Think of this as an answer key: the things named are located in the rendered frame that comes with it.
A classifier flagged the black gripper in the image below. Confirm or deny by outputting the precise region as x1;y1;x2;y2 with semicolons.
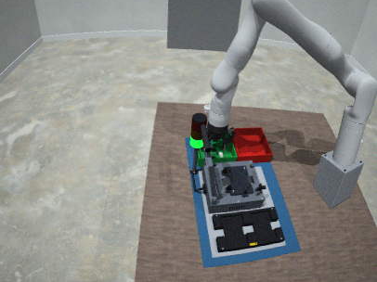
206;121;235;151

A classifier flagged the green circuit board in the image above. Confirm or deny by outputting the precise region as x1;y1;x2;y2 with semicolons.
210;139;225;158

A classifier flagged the green open-top bin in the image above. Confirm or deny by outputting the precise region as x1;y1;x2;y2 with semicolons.
197;139;237;167

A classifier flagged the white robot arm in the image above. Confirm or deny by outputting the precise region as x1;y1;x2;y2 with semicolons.
203;0;377;166

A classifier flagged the red open-top bin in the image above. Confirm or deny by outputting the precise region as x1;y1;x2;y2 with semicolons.
233;127;273;163

